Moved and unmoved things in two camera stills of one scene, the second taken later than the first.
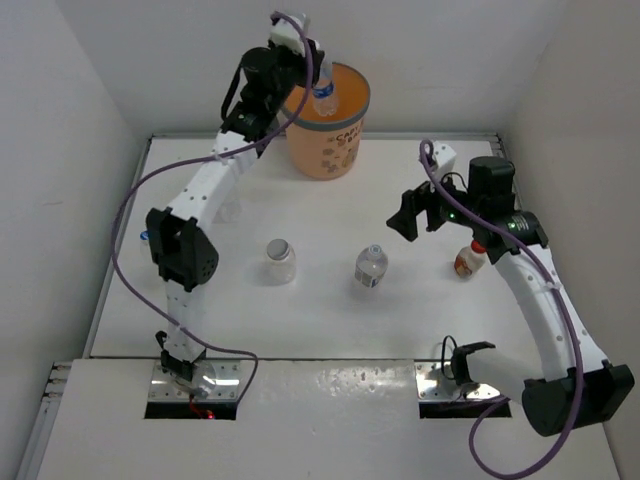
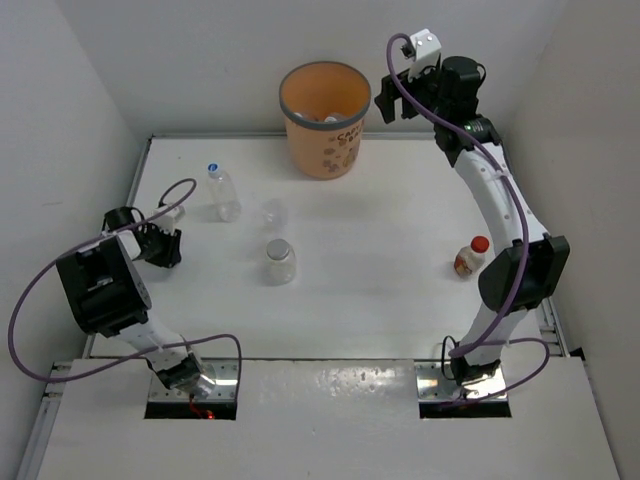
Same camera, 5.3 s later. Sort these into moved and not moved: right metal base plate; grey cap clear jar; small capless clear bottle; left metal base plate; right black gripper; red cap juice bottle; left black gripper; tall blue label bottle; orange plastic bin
Moved: right black gripper; tall blue label bottle; small capless clear bottle; left black gripper
Not moved: left metal base plate; grey cap clear jar; right metal base plate; red cap juice bottle; orange plastic bin
